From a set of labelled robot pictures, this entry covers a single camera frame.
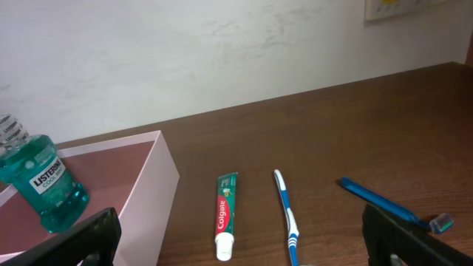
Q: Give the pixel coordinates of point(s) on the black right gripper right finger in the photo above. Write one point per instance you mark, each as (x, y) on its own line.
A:
(386, 234)

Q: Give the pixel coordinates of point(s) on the teal mouthwash bottle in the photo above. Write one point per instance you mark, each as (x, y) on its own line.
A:
(31, 164)

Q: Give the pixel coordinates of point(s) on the green red toothpaste tube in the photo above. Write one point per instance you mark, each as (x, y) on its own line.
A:
(226, 201)

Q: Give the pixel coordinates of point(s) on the blue disposable razor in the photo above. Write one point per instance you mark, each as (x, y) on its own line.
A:
(438, 225)

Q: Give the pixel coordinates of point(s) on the blue white toothbrush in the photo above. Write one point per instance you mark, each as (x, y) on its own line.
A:
(292, 229)

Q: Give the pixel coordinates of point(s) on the white open cardboard box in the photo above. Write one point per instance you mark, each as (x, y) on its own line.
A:
(137, 176)

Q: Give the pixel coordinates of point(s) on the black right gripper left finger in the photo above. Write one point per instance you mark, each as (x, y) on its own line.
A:
(94, 241)

